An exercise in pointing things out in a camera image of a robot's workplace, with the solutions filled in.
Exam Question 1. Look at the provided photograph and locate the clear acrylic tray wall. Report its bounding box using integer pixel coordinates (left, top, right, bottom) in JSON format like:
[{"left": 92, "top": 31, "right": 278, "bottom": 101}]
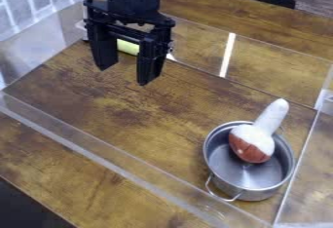
[{"left": 0, "top": 19, "right": 333, "bottom": 228}]

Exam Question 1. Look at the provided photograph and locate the silver metal pot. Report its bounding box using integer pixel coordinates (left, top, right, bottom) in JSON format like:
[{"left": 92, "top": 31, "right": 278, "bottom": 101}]
[{"left": 203, "top": 121, "right": 296, "bottom": 202}]

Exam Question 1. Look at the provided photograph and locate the yellow handled spatula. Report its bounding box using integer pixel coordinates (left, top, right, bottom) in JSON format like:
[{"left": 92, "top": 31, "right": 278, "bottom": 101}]
[{"left": 118, "top": 39, "right": 139, "bottom": 56}]

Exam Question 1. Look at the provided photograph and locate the red white plush mushroom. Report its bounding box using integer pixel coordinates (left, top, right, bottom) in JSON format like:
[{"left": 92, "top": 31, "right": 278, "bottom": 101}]
[{"left": 229, "top": 98, "right": 289, "bottom": 164}]

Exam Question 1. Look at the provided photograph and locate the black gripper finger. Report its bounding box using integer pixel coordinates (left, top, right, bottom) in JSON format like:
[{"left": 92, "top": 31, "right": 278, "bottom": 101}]
[
  {"left": 86, "top": 21, "right": 119, "bottom": 71},
  {"left": 137, "top": 26, "right": 171, "bottom": 86}
]

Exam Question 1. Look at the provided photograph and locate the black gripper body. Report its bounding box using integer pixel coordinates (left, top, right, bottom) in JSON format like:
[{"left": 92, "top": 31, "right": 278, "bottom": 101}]
[{"left": 83, "top": 0, "right": 175, "bottom": 41}]

